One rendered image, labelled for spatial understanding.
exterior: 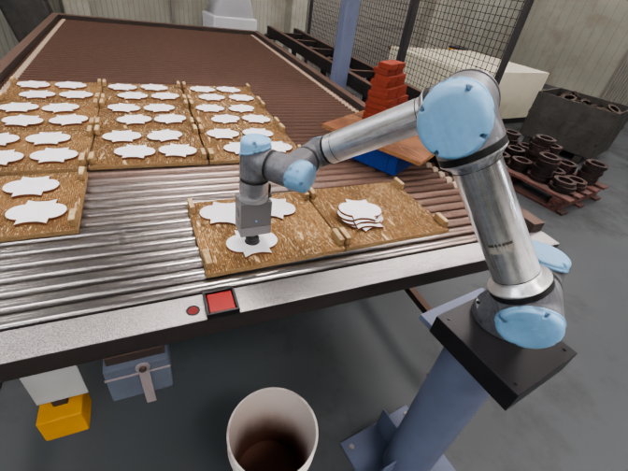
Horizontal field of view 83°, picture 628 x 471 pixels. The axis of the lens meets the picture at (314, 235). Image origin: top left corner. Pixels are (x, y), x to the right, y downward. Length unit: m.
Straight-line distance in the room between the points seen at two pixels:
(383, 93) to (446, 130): 1.17
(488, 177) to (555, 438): 1.71
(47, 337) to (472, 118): 0.90
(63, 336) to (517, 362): 1.00
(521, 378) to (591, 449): 1.36
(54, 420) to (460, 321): 0.98
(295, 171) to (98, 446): 1.39
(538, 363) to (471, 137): 0.59
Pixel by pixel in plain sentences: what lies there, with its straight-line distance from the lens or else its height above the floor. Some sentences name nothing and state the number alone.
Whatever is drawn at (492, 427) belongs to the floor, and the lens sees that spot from 2.06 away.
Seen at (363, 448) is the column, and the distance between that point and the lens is 1.76.
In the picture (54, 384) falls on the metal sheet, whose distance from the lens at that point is 1.01.
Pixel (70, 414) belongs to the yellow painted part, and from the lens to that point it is 1.07.
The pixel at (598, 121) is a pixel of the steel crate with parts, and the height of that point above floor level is 0.56.
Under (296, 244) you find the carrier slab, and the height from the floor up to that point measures 0.94.
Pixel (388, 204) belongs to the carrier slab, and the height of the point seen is 0.94.
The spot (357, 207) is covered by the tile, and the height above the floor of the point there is 0.97.
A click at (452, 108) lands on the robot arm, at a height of 1.45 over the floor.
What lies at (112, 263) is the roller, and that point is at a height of 0.92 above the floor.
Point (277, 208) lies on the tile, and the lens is 1.19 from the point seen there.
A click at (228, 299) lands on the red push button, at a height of 0.93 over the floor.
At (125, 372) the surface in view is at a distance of 0.95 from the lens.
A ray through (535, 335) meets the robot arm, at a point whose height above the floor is 1.10.
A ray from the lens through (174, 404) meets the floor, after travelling 1.82.
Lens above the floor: 1.58
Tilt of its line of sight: 36 degrees down
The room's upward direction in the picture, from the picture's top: 9 degrees clockwise
